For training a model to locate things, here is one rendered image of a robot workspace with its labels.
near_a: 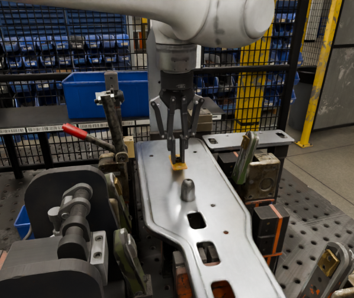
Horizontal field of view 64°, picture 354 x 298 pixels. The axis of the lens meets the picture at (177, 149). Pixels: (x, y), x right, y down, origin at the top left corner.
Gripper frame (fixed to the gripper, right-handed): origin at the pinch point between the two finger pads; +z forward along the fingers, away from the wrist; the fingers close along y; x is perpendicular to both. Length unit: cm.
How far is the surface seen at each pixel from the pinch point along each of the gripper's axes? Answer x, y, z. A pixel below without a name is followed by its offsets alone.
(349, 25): 194, 204, -14
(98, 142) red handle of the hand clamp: -1.3, -19.2, -4.6
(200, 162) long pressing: 1.9, 6.9, 5.7
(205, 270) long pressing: -33.2, -1.8, 5.4
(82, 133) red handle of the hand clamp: -1.4, -22.4, -7.1
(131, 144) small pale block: 5.7, -11.7, 0.1
